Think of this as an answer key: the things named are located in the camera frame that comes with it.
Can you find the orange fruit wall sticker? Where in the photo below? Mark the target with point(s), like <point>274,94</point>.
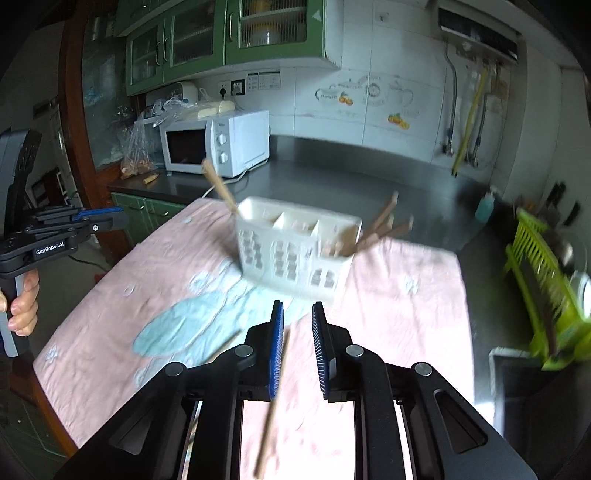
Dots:
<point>398,121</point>

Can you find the clear plastic bag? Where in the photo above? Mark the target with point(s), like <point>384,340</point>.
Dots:
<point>134,147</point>

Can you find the person's left hand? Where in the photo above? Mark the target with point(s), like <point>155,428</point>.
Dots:
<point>25,314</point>

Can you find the white microwave oven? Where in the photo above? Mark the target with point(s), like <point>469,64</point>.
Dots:
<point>184,147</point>

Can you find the dark wooden chopstick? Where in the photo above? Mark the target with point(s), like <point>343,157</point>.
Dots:
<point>381,228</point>
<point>387,212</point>
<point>392,231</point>

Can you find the cream plastic chopstick holder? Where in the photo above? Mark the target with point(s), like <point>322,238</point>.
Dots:
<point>270,256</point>

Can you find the clear soap bottle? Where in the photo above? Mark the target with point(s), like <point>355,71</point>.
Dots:
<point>485,210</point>

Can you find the dark kitchen sink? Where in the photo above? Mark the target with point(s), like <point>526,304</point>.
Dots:
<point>521,392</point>

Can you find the green base cabinet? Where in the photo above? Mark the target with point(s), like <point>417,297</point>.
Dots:
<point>138,217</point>

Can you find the green plastic dish rack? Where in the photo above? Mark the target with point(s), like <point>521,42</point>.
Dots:
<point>540,300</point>

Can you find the white wall socket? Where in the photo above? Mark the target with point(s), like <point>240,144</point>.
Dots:
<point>223,89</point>

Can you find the white countertop appliance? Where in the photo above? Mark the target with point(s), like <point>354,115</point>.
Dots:
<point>175,94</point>

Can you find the wall water heater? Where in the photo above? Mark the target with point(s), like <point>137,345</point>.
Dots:
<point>475,34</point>

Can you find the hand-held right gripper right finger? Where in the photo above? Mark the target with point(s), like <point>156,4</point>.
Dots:
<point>319,350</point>

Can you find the white wall label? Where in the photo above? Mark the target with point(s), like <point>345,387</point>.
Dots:
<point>263,81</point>

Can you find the black wall socket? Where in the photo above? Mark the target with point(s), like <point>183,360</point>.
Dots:
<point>238,87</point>

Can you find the teapot fruit wall sticker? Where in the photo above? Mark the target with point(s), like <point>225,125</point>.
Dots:
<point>345,98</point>

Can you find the white plates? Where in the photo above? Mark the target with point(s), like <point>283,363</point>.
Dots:
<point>581,286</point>

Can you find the brown root piece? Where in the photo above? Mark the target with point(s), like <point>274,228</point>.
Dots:
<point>151,179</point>

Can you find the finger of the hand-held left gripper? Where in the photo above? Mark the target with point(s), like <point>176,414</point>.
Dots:
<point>106,224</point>
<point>101,211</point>

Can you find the pink flowered towel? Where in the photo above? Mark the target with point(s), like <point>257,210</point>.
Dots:
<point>161,277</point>

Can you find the green wall cabinet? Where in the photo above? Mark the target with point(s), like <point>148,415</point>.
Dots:
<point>198,41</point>

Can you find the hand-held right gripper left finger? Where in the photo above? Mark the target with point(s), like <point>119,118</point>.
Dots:
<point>277,350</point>

